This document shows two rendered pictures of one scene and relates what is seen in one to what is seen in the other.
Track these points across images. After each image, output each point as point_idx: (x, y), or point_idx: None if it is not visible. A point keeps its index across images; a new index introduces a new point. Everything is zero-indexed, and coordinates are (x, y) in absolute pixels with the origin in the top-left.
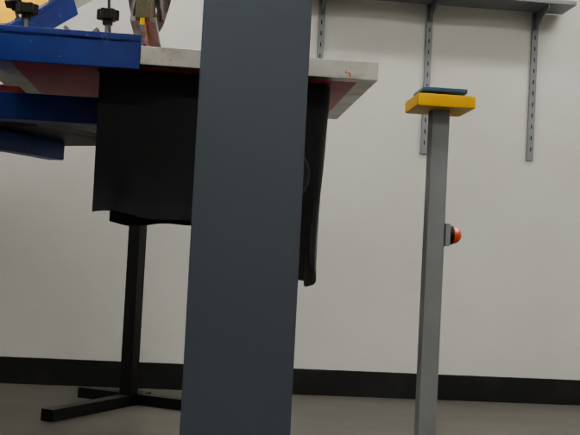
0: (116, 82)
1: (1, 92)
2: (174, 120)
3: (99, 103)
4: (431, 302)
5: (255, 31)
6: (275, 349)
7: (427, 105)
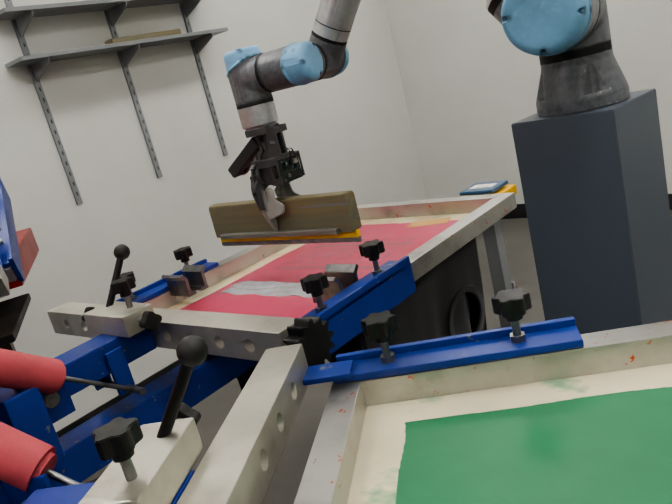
0: None
1: (200, 368)
2: (411, 314)
3: (366, 336)
4: None
5: (653, 242)
6: None
7: None
